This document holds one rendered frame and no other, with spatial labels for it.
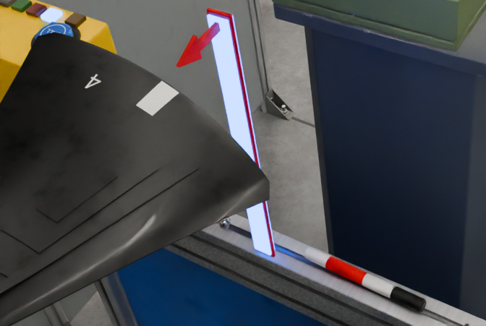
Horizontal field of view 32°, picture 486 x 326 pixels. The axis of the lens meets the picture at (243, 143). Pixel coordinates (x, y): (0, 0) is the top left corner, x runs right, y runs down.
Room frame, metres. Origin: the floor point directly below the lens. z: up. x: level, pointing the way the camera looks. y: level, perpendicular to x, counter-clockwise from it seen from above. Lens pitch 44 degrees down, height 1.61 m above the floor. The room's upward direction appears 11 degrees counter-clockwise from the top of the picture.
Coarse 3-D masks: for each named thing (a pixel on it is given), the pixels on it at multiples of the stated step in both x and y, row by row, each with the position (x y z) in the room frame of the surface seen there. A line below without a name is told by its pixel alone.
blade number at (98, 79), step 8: (88, 72) 0.53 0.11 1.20; (96, 72) 0.53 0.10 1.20; (104, 72) 0.53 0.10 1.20; (80, 80) 0.52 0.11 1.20; (88, 80) 0.52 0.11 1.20; (96, 80) 0.52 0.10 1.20; (104, 80) 0.52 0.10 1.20; (80, 88) 0.51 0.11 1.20; (88, 88) 0.51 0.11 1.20; (96, 88) 0.51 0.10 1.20; (88, 96) 0.50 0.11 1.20
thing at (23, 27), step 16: (32, 0) 0.85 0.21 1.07; (0, 16) 0.83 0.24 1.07; (16, 16) 0.82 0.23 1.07; (32, 16) 0.82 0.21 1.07; (64, 16) 0.81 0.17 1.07; (0, 32) 0.80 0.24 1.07; (16, 32) 0.79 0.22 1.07; (32, 32) 0.79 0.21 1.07; (80, 32) 0.77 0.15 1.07; (96, 32) 0.77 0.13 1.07; (0, 48) 0.77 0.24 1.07; (16, 48) 0.76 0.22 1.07; (112, 48) 0.77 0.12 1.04; (0, 64) 0.75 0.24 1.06; (16, 64) 0.74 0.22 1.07; (0, 80) 0.76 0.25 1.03; (0, 96) 0.77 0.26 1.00
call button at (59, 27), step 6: (54, 24) 0.78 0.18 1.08; (60, 24) 0.78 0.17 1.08; (66, 24) 0.78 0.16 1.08; (42, 30) 0.77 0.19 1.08; (48, 30) 0.77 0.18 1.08; (54, 30) 0.77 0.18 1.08; (60, 30) 0.76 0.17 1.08; (66, 30) 0.76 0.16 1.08; (36, 36) 0.76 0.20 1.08; (72, 36) 0.76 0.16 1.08
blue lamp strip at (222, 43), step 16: (208, 16) 0.59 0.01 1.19; (224, 32) 0.58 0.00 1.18; (224, 48) 0.58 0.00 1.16; (224, 64) 0.59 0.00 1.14; (224, 80) 0.59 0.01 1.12; (224, 96) 0.59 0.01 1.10; (240, 96) 0.58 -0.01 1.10; (240, 112) 0.58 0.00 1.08; (240, 128) 0.58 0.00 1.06; (240, 144) 0.59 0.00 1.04; (256, 208) 0.58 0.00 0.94; (256, 224) 0.59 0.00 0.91; (256, 240) 0.59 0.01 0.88
